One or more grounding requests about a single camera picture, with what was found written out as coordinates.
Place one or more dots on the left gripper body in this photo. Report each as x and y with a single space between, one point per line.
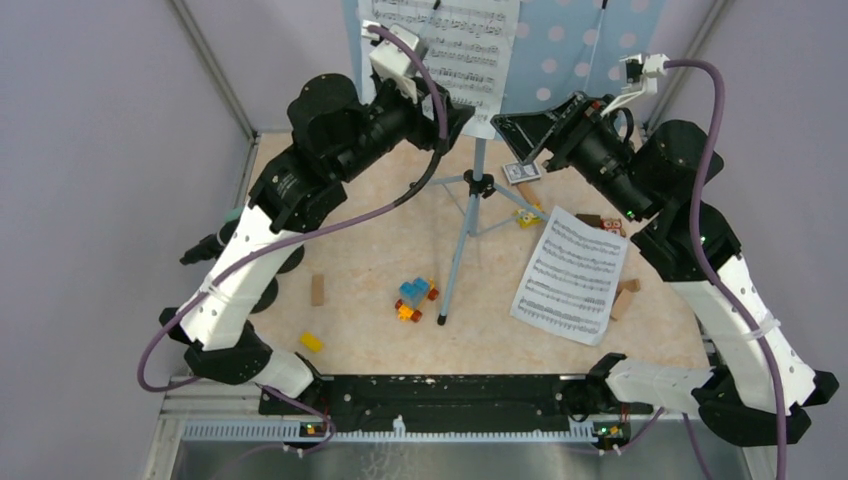
423 131

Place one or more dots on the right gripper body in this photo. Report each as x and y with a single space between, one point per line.
586 138

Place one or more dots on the sheet music page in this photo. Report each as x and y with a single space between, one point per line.
470 45
569 284

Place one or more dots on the blue music stand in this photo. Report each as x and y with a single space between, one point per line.
560 46

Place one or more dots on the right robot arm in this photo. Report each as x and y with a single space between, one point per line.
654 185

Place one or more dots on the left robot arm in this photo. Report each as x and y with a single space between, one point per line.
335 138

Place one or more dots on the playing card box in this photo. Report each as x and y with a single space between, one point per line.
516 173

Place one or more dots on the yellow printed toy block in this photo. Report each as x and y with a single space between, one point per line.
526 219

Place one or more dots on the dark brown block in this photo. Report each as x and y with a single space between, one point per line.
592 220

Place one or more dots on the red owl toy block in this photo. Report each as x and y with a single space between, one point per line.
614 226

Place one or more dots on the wooden block upper right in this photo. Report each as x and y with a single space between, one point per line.
632 285

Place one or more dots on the toy block car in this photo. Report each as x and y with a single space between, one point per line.
411 295

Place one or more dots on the wooden block lower right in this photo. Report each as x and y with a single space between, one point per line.
621 304

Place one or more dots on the wooden block left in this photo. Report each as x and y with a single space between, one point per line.
317 290

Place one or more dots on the mint green microphone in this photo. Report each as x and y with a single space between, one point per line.
233 215

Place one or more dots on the yellow toy brick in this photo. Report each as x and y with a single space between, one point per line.
311 342

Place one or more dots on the black microphone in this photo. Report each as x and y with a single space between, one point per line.
265 291

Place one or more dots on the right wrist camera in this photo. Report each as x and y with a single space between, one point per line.
642 74

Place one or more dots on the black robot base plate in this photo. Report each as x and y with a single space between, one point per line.
456 408

